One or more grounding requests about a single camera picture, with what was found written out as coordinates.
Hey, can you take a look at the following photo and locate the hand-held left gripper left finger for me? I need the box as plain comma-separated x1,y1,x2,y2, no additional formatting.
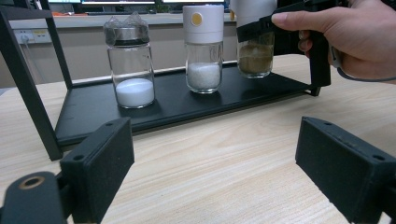
59,117,135,224

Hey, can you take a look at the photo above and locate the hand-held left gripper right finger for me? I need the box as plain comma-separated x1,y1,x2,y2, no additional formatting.
294,116,396,224

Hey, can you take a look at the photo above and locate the white-lid jar of brown powder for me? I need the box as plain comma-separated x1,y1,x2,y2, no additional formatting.
229,0,278,79

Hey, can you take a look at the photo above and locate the white-lid jar of white granules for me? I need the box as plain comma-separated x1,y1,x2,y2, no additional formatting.
182,4,225,95

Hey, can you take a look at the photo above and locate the glass jar with faceted lid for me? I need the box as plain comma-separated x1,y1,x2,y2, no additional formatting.
103,11,156,110

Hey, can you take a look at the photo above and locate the black metal shelf rack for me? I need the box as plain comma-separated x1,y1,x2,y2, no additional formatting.
0,5,322,162

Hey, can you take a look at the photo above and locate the orange object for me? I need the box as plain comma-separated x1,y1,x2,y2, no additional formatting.
50,11,82,18

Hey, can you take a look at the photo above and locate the thin grey wrist cord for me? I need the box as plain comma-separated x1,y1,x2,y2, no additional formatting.
335,65,396,84

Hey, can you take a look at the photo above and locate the white wall socket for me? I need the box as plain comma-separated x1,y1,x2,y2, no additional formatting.
13,28,53,45

